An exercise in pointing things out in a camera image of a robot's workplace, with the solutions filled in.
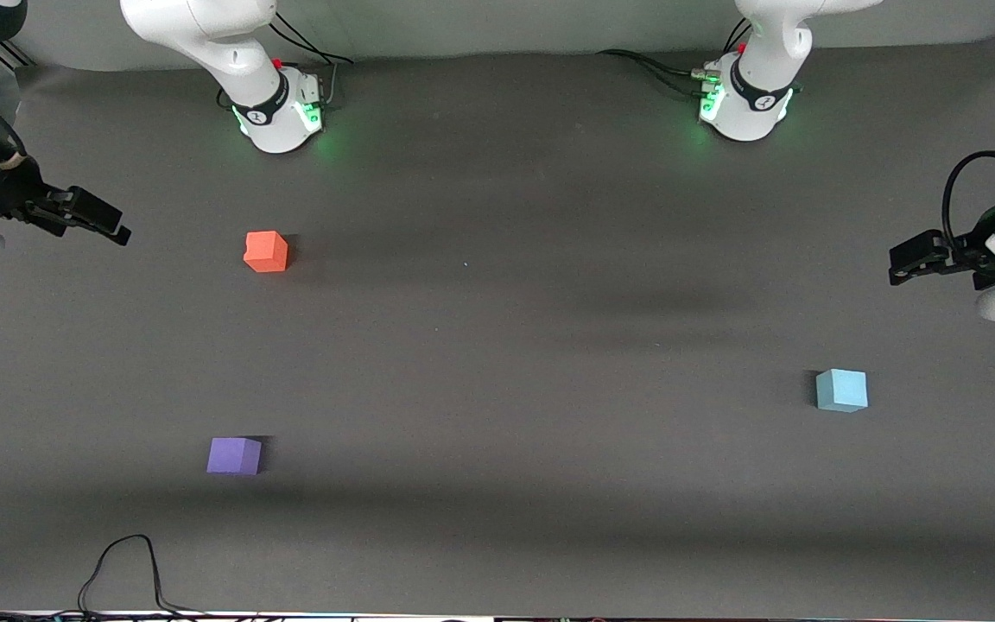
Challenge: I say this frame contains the black arm base cables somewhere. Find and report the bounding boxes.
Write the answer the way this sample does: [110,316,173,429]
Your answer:
[597,17,756,100]
[269,10,356,109]

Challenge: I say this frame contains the black right arm base cables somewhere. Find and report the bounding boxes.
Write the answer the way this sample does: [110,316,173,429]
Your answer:
[269,10,356,109]

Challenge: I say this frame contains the black left arm base cables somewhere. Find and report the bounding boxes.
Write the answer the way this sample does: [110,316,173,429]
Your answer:
[597,17,756,100]

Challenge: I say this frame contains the light blue foam block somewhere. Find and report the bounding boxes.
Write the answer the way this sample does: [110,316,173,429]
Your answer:
[815,368,869,414]

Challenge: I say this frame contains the dark grey table mat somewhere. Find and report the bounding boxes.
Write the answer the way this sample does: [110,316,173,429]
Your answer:
[0,30,995,619]

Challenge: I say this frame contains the purple foam block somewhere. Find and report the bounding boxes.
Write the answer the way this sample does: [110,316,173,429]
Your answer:
[206,437,263,476]

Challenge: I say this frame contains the orange foam block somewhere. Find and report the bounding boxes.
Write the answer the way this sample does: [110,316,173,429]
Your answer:
[244,231,289,274]

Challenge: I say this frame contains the thin black looped cable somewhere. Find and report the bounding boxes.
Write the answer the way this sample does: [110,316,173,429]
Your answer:
[77,534,209,617]

